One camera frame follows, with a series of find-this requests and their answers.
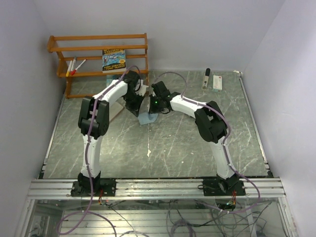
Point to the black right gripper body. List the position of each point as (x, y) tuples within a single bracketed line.
[(155, 106)]

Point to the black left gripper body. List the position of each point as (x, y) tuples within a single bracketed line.
[(134, 97)]

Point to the light blue cleaning cloth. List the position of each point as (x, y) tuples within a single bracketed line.
[(146, 118)]

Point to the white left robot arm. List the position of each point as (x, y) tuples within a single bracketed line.
[(94, 121)]

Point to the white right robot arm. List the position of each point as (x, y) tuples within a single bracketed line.
[(211, 124)]

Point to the blue cover book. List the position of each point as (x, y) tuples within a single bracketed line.
[(109, 79)]

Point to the illustrated paperback book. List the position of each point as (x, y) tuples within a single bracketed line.
[(113, 60)]

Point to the wooden shelf rack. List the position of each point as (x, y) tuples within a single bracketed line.
[(90, 48)]

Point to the white small carton box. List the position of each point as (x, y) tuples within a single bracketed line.
[(217, 83)]

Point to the red marker pen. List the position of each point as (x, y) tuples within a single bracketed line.
[(75, 70)]

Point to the yellow marker pen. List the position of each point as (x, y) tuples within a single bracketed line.
[(69, 68)]

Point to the grey marker pen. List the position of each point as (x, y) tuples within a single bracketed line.
[(73, 63)]

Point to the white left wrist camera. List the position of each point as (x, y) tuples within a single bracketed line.
[(141, 88)]

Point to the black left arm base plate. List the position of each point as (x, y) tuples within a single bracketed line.
[(102, 187)]

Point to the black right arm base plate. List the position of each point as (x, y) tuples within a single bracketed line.
[(212, 187)]

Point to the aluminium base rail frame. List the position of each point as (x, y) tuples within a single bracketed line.
[(137, 189)]

